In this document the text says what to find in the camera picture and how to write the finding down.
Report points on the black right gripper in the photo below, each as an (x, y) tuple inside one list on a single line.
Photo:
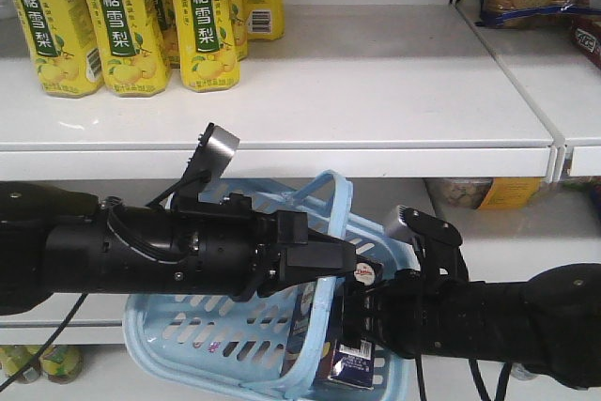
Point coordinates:
[(392, 313)]

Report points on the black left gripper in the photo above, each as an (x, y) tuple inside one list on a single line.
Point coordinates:
[(231, 249)]

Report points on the Chocofila cookie box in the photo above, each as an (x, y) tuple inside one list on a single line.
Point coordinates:
[(347, 357), (299, 323)]

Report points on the light blue plastic basket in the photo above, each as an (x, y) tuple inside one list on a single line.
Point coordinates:
[(237, 348)]

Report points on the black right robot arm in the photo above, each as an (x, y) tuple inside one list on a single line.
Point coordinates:
[(550, 324)]

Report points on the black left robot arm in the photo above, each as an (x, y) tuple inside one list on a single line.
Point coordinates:
[(57, 241)]

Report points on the clear tub pumpkin cookies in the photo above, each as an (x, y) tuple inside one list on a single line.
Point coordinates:
[(488, 193)]

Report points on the white supermarket shelving unit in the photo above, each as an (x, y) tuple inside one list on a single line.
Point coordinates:
[(387, 93)]

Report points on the tea bottles bottom shelf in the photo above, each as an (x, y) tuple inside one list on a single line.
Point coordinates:
[(60, 364)]

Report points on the rear middle pear carton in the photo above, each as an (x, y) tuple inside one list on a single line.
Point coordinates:
[(165, 12)]

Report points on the brown snack box right edge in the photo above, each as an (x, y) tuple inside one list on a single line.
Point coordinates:
[(585, 35)]

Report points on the yellow pear drink carton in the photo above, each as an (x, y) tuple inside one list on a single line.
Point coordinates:
[(62, 46)]

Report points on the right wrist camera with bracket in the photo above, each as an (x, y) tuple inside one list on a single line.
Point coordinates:
[(435, 242)]

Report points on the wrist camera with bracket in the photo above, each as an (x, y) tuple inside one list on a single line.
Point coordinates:
[(216, 148), (435, 242)]

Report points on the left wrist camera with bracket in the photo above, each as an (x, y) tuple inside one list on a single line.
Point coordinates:
[(216, 148)]

